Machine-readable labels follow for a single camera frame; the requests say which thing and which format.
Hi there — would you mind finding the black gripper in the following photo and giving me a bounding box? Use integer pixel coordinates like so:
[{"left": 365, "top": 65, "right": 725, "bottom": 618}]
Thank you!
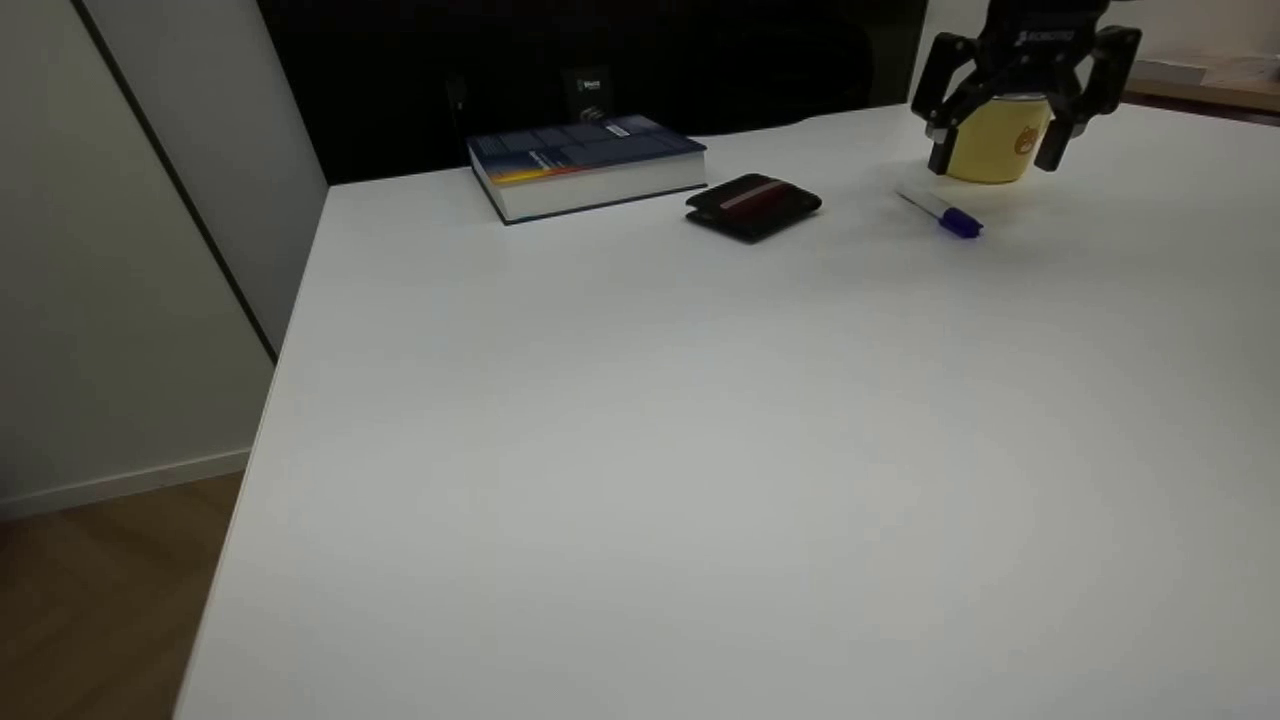
[{"left": 910, "top": 0, "right": 1147, "bottom": 179}]

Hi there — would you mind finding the white marker with blue cap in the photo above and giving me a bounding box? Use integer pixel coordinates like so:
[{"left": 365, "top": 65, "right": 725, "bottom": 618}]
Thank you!
[{"left": 894, "top": 183, "right": 988, "bottom": 243}]

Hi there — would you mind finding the yellow enamel mug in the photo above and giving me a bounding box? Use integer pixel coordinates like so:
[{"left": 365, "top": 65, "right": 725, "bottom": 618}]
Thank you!
[{"left": 942, "top": 92, "right": 1058, "bottom": 186}]

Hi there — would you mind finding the light wooden shelf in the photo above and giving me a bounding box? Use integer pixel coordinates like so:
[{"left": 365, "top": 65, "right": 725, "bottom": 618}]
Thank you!
[{"left": 1123, "top": 47, "right": 1280, "bottom": 128}]

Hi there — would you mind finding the black wallet with red stripe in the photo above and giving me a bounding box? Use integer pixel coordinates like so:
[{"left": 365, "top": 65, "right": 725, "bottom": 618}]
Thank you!
[{"left": 681, "top": 173, "right": 826, "bottom": 249}]

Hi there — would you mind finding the thick blue hardcover book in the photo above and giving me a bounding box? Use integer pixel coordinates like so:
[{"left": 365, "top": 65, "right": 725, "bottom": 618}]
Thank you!
[{"left": 464, "top": 110, "right": 711, "bottom": 226}]

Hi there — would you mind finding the dark cabinet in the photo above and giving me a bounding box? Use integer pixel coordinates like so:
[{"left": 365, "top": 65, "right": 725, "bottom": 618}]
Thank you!
[{"left": 257, "top": 0, "right": 931, "bottom": 186}]

